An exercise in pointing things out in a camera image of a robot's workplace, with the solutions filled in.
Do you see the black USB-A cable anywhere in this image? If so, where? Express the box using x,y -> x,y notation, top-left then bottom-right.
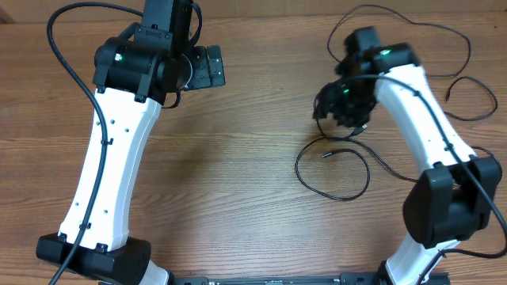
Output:
313,75 -> 499,140

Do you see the black thin cable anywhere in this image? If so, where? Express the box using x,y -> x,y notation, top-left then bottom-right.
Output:
295,136 -> 500,202

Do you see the black USB cable pulled apart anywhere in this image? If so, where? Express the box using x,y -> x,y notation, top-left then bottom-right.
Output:
326,4 -> 472,78

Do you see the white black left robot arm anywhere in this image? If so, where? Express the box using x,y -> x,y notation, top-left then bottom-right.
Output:
36,37 -> 225,284

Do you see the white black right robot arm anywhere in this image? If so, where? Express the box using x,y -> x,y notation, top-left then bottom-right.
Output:
314,44 -> 506,284

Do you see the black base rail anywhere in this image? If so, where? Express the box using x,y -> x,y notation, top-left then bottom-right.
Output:
170,272 -> 451,285

